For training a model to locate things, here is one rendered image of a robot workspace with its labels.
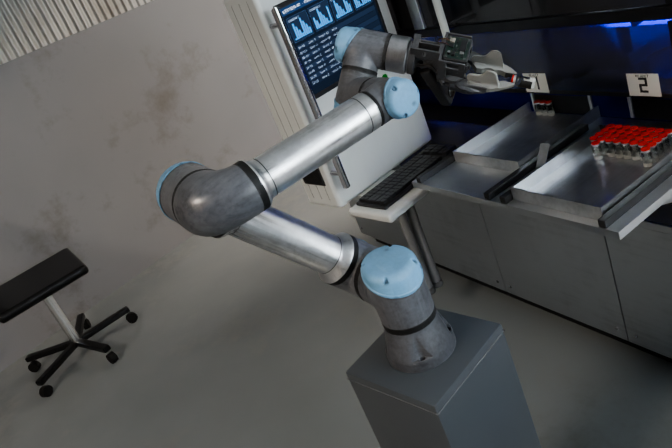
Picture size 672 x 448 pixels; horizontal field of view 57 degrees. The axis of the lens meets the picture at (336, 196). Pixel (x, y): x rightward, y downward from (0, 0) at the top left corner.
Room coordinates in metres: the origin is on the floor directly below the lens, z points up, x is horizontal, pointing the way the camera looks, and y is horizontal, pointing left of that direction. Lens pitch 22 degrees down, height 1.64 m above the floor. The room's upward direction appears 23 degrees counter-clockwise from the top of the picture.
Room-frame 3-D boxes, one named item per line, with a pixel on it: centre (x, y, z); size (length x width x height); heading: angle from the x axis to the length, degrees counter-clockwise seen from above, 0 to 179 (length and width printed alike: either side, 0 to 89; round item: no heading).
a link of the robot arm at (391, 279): (1.09, -0.04, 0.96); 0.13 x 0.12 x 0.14; 24
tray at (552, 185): (1.31, -0.61, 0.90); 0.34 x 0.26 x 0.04; 113
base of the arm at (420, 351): (1.08, -0.04, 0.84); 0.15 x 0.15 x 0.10
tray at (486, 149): (1.67, -0.58, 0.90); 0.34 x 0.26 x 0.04; 114
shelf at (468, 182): (1.48, -0.59, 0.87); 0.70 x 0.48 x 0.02; 24
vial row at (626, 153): (1.34, -0.69, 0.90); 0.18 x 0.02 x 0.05; 23
